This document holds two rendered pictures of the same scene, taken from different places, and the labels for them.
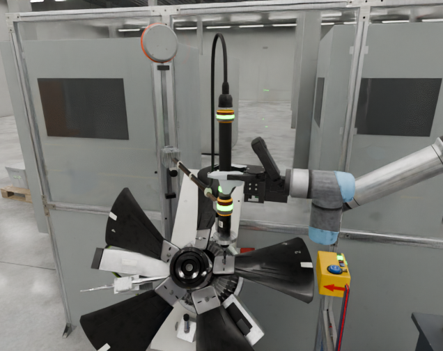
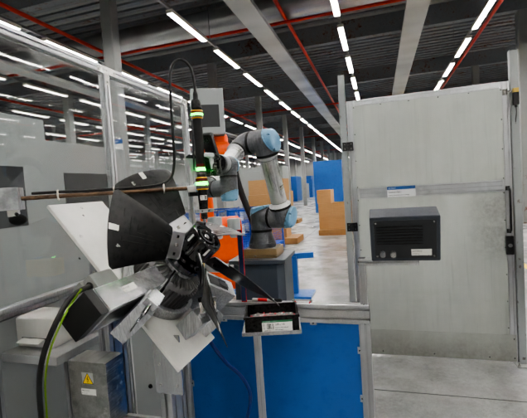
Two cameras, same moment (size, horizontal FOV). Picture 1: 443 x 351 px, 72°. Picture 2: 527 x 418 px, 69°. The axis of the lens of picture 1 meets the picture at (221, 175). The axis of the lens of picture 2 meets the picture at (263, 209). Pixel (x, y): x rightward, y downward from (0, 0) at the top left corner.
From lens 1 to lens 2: 149 cm
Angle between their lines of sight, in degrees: 84
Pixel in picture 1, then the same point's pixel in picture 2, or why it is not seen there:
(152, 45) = not seen: outside the picture
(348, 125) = (113, 167)
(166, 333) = (177, 349)
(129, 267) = (132, 291)
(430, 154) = (235, 150)
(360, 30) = (107, 90)
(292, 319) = not seen: hidden behind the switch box
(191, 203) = (87, 236)
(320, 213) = (234, 179)
